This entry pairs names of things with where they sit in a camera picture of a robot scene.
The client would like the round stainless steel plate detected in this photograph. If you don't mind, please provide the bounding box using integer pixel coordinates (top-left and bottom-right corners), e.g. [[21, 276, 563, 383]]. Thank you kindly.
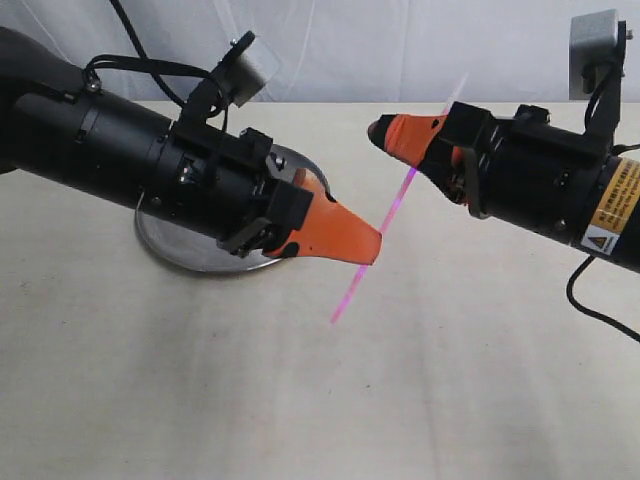
[[133, 144, 332, 274]]

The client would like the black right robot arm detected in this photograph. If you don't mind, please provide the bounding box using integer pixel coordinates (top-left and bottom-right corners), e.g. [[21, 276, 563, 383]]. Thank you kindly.
[[368, 102, 639, 271]]

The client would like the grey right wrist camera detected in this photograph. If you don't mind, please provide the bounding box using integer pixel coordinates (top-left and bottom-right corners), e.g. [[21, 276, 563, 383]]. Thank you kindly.
[[568, 8, 627, 100]]

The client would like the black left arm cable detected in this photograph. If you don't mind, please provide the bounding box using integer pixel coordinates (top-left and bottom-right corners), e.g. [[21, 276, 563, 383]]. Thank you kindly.
[[82, 0, 236, 131]]

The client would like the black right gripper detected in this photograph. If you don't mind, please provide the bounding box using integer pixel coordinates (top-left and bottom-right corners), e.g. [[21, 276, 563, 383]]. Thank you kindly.
[[367, 102, 608, 245]]

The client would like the pink glow stick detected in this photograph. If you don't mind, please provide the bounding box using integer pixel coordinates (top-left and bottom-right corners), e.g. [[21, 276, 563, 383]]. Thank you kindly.
[[330, 72, 469, 325]]

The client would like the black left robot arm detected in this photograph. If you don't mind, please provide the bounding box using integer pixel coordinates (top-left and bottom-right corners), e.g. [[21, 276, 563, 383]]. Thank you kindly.
[[1, 28, 382, 265]]

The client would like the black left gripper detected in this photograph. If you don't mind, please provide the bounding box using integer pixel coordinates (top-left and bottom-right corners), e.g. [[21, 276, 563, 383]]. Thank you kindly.
[[134, 127, 382, 265]]

